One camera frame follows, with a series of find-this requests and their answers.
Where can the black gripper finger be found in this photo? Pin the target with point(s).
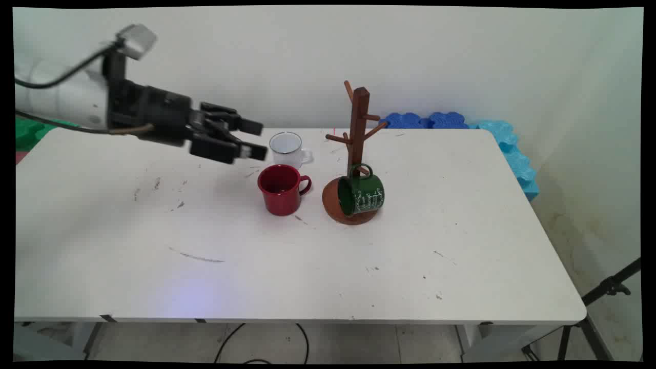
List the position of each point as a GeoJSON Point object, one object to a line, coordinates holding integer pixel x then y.
{"type": "Point", "coordinates": [215, 149]}
{"type": "Point", "coordinates": [251, 126]}

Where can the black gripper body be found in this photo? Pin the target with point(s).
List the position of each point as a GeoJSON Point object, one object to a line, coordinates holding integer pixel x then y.
{"type": "Point", "coordinates": [154, 115]}

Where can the green enamel mug white print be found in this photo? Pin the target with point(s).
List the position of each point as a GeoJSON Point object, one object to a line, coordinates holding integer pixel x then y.
{"type": "Point", "coordinates": [366, 197]}

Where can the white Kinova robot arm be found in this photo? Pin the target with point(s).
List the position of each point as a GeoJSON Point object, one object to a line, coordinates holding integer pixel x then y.
{"type": "Point", "coordinates": [61, 97]}

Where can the red enamel mug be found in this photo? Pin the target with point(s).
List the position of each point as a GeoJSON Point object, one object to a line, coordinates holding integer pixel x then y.
{"type": "Point", "coordinates": [281, 197]}

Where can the brown wooden mug tree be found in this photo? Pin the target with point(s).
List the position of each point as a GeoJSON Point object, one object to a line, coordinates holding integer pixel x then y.
{"type": "Point", "coordinates": [360, 123]}

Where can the green foam mat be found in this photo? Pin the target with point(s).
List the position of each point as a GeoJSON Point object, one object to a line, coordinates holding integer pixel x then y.
{"type": "Point", "coordinates": [31, 134]}

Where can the red foam mat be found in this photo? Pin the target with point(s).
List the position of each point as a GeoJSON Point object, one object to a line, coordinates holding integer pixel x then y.
{"type": "Point", "coordinates": [20, 156]}

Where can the dark blue foam mat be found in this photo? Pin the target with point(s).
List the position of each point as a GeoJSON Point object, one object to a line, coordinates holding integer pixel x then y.
{"type": "Point", "coordinates": [448, 120]}
{"type": "Point", "coordinates": [405, 121]}

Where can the grey metal table leg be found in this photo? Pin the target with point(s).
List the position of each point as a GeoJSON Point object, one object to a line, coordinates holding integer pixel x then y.
{"type": "Point", "coordinates": [95, 338]}

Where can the light blue foam mat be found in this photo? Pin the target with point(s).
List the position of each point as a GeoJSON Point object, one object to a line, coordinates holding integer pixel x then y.
{"type": "Point", "coordinates": [515, 159]}

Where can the black tripod stand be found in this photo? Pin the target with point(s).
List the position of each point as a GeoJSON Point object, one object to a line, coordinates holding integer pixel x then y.
{"type": "Point", "coordinates": [607, 287]}

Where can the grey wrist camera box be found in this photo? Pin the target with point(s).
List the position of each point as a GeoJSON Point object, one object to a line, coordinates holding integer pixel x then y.
{"type": "Point", "coordinates": [136, 41]}

